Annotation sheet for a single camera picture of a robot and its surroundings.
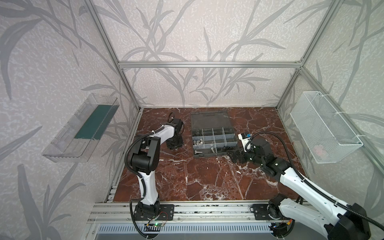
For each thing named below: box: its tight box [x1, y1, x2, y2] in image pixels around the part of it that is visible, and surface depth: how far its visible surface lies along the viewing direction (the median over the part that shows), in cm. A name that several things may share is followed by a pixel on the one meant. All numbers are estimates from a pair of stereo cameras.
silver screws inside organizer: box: [192, 138, 204, 145], surface depth 98 cm
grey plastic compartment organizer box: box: [190, 111, 239, 158], surface depth 101 cm
